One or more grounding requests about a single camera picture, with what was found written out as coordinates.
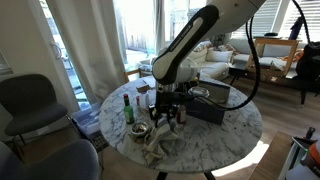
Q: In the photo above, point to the beige sofa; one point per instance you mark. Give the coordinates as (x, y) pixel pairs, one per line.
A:
(216, 68)

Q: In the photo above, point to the purple folded umbrella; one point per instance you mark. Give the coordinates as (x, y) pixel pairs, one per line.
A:
(296, 28)

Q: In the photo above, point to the small red capped bottle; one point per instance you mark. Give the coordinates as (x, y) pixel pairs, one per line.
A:
(137, 101)

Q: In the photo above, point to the white paper sheet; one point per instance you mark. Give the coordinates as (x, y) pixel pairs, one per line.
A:
(149, 81)

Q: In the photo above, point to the blue grey chair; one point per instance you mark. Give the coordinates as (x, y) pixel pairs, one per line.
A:
(56, 163)

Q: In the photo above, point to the floral patterned cushion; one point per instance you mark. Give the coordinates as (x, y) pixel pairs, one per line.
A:
(201, 47)

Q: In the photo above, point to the wooden frame stand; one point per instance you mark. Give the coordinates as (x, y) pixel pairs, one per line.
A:
(292, 56)

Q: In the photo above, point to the cream cushion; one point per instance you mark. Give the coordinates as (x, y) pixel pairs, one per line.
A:
(218, 56)

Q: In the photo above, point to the orange cloth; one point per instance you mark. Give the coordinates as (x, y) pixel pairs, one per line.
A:
(297, 55)

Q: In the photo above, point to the black bag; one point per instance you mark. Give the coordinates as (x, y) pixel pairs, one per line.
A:
(310, 66)

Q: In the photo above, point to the white plastic bottle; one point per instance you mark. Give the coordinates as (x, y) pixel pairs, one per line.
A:
(144, 100)

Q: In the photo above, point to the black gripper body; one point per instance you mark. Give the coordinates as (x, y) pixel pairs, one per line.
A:
(168, 101)

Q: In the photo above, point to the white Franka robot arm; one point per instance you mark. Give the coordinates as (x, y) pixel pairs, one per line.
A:
(200, 26)

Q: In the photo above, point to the striped beige cloth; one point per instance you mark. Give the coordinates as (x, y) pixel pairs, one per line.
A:
(160, 140)

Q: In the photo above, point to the brown sauce bottle red cap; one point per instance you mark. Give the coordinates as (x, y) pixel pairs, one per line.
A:
(181, 115)

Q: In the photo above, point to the black low table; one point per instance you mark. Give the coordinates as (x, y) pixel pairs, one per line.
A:
(246, 74)

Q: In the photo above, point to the dark grey shell chair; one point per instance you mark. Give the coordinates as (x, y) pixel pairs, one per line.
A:
(30, 103)

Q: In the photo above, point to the clear round plastic container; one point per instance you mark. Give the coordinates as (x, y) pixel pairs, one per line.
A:
(199, 91)

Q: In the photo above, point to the grey patterned pillow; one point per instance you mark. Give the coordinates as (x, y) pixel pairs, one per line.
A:
(146, 68)

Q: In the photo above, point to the clear plastic storage bin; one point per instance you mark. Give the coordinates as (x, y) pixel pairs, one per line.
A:
(87, 121)

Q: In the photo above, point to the green glass bottle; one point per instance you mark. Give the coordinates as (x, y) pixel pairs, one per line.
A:
(128, 113)

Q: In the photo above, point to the small brown cardboard box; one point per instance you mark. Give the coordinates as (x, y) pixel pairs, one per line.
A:
(143, 88)

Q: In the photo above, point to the wooden bench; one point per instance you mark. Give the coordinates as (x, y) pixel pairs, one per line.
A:
(271, 156)

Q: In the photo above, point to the blue cardboard box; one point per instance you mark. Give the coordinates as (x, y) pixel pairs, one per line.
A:
(208, 111)

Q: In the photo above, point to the white curtain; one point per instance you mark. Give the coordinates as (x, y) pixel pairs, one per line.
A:
(96, 50)

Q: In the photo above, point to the small round bowl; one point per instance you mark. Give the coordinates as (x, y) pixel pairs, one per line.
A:
(139, 130)

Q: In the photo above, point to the orange black tool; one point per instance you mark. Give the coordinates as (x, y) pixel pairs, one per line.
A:
(313, 155)

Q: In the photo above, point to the black table base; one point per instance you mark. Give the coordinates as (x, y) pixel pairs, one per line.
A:
(161, 176)

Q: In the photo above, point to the wooden chair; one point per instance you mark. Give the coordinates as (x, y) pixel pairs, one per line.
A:
(132, 72)

